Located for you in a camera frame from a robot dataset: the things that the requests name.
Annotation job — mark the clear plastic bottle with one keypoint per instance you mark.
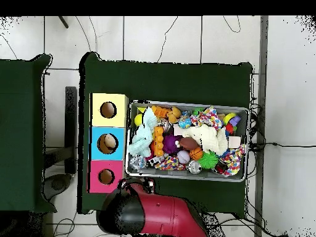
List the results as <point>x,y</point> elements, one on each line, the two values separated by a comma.
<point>137,161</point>

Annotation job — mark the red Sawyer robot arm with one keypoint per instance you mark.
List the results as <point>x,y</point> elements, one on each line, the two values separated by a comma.
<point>160,212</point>

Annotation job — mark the shallow metal mesh bin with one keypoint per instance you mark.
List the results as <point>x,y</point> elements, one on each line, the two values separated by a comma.
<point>172,174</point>

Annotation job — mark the wooden box with three holes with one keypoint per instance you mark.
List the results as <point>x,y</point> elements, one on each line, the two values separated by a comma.
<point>108,121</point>

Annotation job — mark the long orange toy brick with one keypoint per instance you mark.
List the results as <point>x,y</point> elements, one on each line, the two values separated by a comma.
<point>158,140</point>

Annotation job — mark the mint green cloth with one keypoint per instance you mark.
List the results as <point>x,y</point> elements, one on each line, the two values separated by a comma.
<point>143,138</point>

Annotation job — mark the purple spiky ball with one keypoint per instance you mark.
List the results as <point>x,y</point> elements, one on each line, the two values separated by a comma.
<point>170,145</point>

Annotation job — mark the yellow ball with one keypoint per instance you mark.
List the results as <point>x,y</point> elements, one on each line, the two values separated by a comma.
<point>138,120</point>

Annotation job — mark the blue globe ball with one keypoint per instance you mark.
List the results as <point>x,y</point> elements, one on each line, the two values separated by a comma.
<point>184,122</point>

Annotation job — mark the brown toy football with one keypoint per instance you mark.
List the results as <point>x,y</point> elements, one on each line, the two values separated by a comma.
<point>188,143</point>

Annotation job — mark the cream muslin cloth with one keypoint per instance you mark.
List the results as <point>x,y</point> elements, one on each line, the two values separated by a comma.
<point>209,138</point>

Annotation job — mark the colourful spotted cloth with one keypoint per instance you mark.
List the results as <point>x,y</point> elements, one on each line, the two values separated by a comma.
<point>208,117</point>
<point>233,159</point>

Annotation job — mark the green spiky ball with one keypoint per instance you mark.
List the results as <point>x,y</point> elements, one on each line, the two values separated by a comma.
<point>208,160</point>

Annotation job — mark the grey metal bar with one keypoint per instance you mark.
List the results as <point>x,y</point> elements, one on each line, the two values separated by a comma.
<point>263,74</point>

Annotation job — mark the dark green side table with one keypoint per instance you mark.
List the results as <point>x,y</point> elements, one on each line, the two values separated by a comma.
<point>19,123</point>

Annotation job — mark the black rod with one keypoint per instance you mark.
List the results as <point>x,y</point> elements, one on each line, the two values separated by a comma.
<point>63,22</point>

